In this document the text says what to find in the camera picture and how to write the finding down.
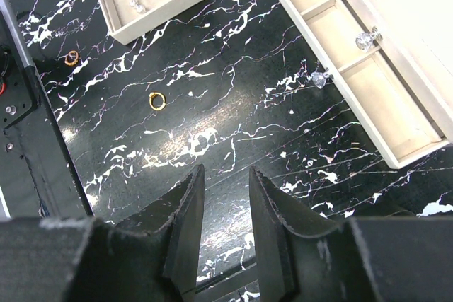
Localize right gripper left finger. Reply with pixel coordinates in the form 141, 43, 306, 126
70, 165, 205, 301

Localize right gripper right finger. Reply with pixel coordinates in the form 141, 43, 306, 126
249, 167, 382, 301

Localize beige jewelry box with drawers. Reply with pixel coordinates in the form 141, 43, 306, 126
279, 0, 452, 169

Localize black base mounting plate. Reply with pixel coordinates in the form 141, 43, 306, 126
1, 11, 92, 218

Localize gold ring centre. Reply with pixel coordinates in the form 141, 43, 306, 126
148, 91, 166, 112

